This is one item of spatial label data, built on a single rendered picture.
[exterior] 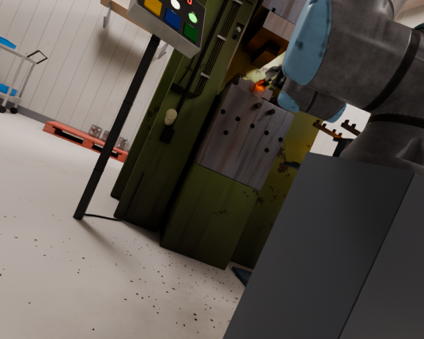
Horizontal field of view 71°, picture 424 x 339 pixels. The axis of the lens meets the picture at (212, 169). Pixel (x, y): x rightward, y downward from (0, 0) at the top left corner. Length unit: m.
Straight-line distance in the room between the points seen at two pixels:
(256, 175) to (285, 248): 1.04
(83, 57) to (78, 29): 0.41
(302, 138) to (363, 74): 1.36
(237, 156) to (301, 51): 1.06
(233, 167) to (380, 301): 1.16
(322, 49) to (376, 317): 0.41
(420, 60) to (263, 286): 0.46
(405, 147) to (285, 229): 0.24
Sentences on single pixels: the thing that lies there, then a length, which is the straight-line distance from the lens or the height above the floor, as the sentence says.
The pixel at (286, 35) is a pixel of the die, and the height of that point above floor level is 1.29.
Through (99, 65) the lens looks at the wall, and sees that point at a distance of 5.43.
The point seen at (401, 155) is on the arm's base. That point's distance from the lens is 0.54.
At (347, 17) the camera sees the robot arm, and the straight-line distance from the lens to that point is 0.57.
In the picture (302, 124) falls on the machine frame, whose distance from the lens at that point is 1.90.
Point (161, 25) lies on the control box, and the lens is 1.42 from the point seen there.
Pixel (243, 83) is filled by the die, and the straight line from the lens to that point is 1.65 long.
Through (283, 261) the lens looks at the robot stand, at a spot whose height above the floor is 0.39.
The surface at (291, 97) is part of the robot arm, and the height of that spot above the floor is 0.84.
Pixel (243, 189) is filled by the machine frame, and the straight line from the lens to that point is 1.58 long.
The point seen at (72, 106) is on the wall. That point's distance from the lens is 5.39.
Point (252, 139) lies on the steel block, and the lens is 1.57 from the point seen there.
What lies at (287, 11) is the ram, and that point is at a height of 1.40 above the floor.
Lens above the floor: 0.50
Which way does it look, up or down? 1 degrees down
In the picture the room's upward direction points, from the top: 24 degrees clockwise
